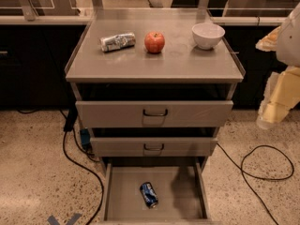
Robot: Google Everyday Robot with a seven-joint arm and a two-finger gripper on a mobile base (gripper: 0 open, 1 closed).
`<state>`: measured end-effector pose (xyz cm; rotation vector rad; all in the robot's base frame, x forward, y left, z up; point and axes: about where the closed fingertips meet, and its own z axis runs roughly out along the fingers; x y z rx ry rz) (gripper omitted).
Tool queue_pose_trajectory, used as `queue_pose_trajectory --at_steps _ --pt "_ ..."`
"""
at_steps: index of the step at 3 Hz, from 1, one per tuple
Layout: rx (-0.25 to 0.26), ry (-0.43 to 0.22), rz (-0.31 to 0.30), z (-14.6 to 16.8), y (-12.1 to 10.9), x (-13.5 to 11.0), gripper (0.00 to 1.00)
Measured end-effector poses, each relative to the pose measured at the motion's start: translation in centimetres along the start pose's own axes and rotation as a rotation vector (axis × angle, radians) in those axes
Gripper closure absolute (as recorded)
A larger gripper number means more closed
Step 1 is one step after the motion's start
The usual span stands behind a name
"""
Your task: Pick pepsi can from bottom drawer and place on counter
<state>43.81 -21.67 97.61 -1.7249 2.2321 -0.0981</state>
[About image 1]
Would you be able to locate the white ceramic bowl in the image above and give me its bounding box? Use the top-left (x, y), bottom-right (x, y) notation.
top-left (192, 22), bottom-right (225, 50)

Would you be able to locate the grey drawer cabinet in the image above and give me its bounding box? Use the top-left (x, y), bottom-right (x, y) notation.
top-left (66, 8), bottom-right (245, 164)

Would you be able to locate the black cable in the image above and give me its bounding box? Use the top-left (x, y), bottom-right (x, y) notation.
top-left (15, 108), bottom-right (105, 225)
top-left (217, 142), bottom-right (295, 225)

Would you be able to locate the blue power adapter box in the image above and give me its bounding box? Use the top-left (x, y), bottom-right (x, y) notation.
top-left (80, 128), bottom-right (90, 147)

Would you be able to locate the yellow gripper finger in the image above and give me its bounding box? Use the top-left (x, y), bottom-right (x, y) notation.
top-left (256, 67), bottom-right (300, 129)
top-left (255, 27), bottom-right (280, 52)

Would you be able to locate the black cable on right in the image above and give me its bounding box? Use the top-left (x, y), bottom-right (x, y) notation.
top-left (217, 142), bottom-right (295, 225)

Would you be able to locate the top grey drawer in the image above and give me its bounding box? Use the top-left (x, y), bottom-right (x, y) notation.
top-left (76, 101), bottom-right (233, 128)

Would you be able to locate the bottom grey drawer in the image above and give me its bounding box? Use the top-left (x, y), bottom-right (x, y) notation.
top-left (100, 164), bottom-right (221, 225)

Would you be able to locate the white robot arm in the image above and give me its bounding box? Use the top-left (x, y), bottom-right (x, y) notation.
top-left (256, 5), bottom-right (300, 129)

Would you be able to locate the silver crushed can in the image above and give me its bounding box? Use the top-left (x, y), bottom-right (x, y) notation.
top-left (99, 32), bottom-right (136, 53)

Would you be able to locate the black cable on left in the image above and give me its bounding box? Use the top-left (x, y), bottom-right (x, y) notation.
top-left (15, 108), bottom-right (105, 225)

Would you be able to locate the grey drawer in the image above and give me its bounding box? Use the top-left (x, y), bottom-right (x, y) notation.
top-left (91, 137), bottom-right (218, 157)
top-left (76, 101), bottom-right (233, 128)
top-left (100, 164), bottom-right (221, 225)

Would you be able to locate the blue pepsi can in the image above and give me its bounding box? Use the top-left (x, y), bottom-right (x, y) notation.
top-left (140, 182), bottom-right (158, 208)

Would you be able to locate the red apple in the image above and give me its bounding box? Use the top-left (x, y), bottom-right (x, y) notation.
top-left (144, 32), bottom-right (165, 53)

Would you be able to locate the middle grey drawer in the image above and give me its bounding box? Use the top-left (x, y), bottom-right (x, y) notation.
top-left (91, 137), bottom-right (218, 157)

